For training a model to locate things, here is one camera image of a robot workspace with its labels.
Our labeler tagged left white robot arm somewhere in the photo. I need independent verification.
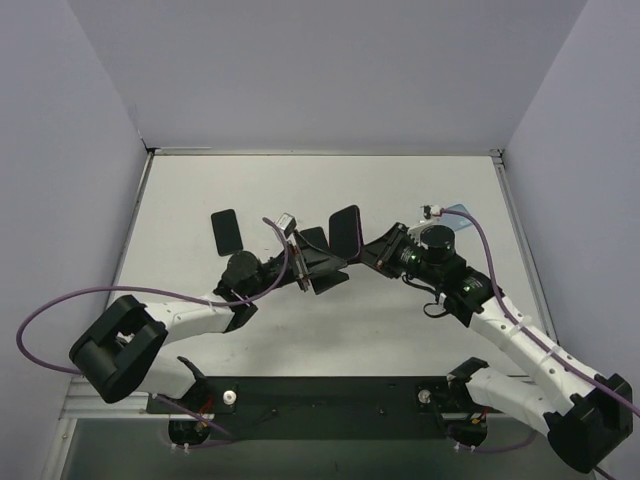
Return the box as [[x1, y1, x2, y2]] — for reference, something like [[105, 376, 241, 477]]
[[69, 231, 357, 412]]

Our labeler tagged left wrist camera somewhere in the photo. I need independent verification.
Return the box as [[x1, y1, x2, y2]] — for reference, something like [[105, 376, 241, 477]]
[[275, 213, 297, 238]]

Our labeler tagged black smartphone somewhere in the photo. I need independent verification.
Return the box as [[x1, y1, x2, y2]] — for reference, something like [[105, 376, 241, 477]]
[[210, 209, 243, 257]]

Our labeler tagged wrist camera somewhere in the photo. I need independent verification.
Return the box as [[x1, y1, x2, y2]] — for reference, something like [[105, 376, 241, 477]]
[[422, 205, 442, 220], [275, 213, 297, 238]]

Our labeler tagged aluminium table frame rail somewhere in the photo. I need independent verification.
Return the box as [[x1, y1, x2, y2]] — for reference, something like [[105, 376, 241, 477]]
[[59, 147, 599, 421]]

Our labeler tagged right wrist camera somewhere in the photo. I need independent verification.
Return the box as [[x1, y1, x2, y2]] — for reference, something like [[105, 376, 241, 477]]
[[422, 205, 442, 220]]

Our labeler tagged light blue phone case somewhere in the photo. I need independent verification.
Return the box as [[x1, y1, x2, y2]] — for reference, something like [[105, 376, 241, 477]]
[[440, 204, 473, 232]]

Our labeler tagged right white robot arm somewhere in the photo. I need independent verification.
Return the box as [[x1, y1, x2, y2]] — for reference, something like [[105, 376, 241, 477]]
[[360, 221, 635, 473]]

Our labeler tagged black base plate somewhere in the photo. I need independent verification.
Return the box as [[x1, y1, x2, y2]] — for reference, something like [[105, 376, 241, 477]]
[[146, 376, 490, 446]]

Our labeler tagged phone in white case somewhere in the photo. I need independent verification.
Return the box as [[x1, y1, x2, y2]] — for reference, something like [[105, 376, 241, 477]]
[[300, 226, 330, 251]]

